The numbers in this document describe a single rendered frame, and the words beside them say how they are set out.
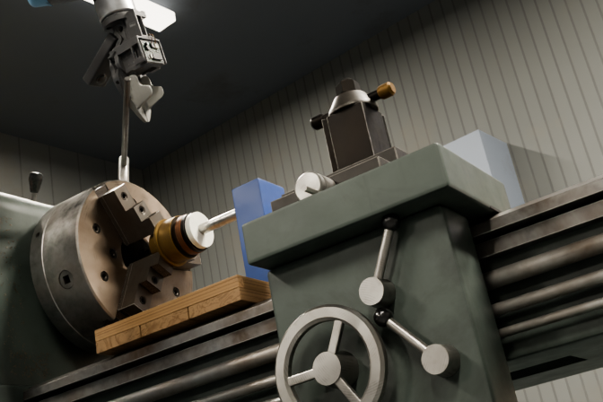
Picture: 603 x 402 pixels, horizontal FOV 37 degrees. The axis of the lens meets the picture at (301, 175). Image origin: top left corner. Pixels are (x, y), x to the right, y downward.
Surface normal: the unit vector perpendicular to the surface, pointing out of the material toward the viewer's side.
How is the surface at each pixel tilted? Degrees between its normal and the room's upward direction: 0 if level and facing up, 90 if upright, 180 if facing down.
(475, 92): 90
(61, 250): 90
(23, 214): 90
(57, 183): 90
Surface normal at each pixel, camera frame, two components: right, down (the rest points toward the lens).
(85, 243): 0.82, -0.36
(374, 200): -0.55, -0.23
